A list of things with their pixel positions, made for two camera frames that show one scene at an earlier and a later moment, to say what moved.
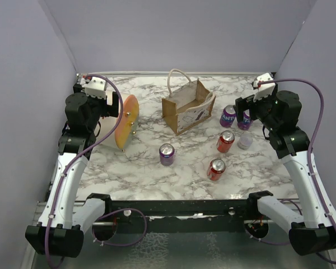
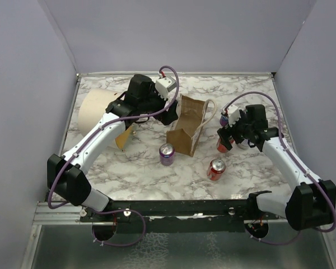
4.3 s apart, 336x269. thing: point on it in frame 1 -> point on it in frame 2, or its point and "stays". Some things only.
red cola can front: (217, 166) stays
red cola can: (226, 139) stays
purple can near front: (167, 152) stays
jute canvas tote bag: (188, 102) -> (187, 128)
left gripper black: (109, 110) -> (168, 116)
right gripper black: (248, 102) -> (226, 131)
